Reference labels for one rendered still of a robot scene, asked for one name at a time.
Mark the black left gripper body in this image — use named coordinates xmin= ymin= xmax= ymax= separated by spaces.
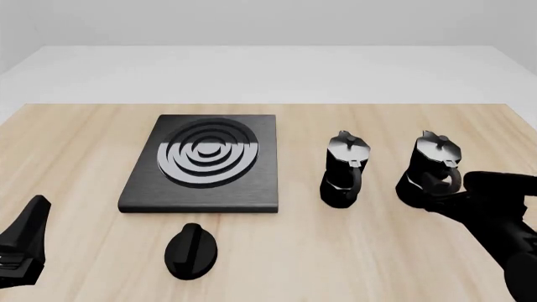
xmin=0 ymin=248 xmax=46 ymax=288

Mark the flat black stove plate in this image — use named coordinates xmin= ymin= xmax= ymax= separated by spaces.
xmin=117 ymin=113 xmax=280 ymax=215

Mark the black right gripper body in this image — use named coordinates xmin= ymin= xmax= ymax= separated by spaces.
xmin=459 ymin=170 xmax=537 ymax=228

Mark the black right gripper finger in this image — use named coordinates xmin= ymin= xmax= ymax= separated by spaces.
xmin=418 ymin=192 xmax=467 ymax=219

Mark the black moka pot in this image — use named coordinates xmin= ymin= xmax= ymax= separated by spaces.
xmin=320 ymin=129 xmax=371 ymax=209
xmin=394 ymin=128 xmax=464 ymax=209

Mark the round black stove knob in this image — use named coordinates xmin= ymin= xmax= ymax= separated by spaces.
xmin=164 ymin=221 xmax=219 ymax=280

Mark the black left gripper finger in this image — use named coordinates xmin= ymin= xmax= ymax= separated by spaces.
xmin=0 ymin=194 xmax=53 ymax=263

